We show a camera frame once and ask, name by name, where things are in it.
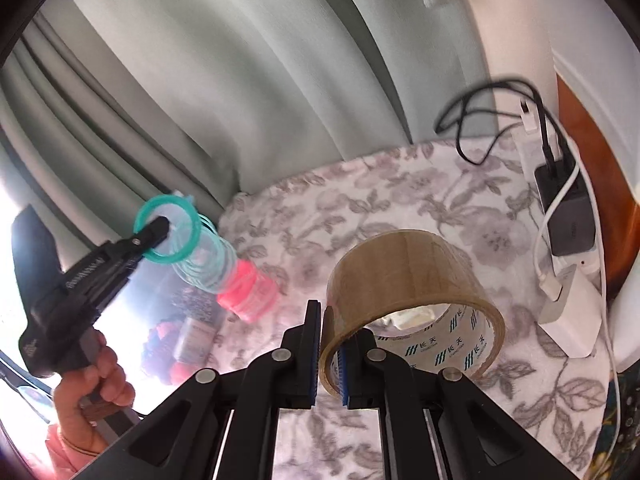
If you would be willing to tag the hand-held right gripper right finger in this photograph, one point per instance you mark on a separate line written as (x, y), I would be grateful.
(357, 380)

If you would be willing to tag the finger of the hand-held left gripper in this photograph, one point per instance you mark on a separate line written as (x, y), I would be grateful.
(150, 237)

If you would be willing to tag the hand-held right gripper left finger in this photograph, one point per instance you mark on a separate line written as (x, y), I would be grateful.
(313, 355)

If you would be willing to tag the clear plastic container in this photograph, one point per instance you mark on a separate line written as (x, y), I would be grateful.
(135, 320)

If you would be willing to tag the teal and pink spring toy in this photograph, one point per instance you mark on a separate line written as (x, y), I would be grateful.
(250, 290)

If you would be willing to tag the brown packing tape roll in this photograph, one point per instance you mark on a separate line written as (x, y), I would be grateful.
(400, 260)

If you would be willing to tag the person's left forearm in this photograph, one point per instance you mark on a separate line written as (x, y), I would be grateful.
(55, 455)

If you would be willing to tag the person's left hand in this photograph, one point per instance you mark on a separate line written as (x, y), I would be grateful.
(75, 400)

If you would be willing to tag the grey-green curtain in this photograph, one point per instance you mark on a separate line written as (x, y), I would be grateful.
(225, 85)

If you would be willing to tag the white plug adapter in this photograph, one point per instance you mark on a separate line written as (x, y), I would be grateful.
(575, 315)

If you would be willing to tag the dark floral cloth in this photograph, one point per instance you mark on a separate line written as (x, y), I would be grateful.
(612, 435)

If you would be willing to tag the black charger block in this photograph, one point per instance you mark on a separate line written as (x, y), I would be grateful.
(567, 210)

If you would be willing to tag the white power strip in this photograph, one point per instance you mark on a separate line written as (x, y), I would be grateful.
(530, 155)

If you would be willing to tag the wooden bed frame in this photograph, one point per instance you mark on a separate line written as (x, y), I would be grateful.
(590, 125)

